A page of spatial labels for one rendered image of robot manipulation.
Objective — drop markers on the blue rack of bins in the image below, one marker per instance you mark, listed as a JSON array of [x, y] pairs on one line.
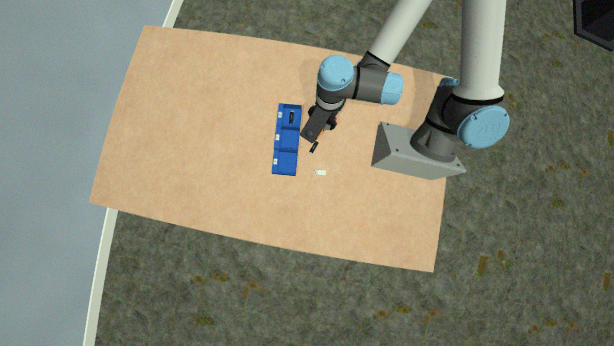
[[286, 138]]

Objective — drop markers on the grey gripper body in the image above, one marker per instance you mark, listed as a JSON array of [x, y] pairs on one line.
[[332, 118]]

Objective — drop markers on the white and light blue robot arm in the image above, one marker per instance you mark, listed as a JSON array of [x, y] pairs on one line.
[[473, 110]]

